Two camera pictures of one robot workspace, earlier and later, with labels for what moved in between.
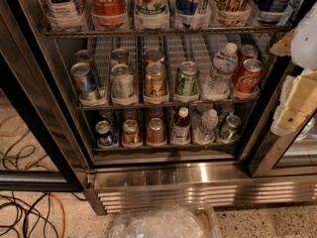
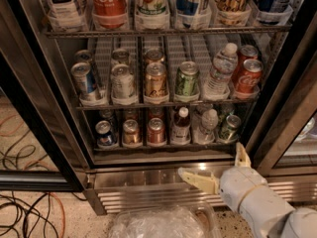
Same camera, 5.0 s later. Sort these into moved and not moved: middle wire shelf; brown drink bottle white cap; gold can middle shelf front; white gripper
Moved: white gripper
Not moved: brown drink bottle white cap; middle wire shelf; gold can middle shelf front
